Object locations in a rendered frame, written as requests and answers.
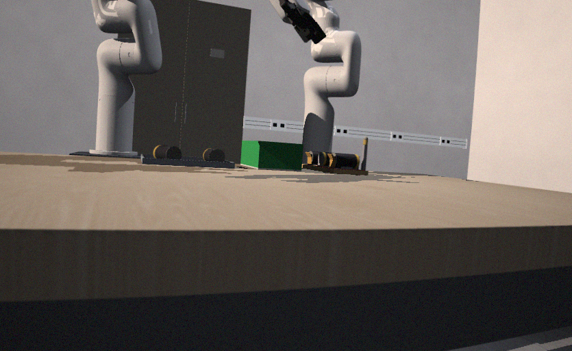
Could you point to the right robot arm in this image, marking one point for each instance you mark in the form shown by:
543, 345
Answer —
118, 58

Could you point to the green box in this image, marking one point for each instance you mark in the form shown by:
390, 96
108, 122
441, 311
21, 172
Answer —
272, 155

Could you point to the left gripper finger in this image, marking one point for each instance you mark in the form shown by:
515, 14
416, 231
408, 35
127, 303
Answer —
320, 33
302, 25

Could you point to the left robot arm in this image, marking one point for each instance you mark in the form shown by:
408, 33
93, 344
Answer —
321, 82

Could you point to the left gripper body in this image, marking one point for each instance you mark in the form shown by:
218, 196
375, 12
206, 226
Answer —
299, 4

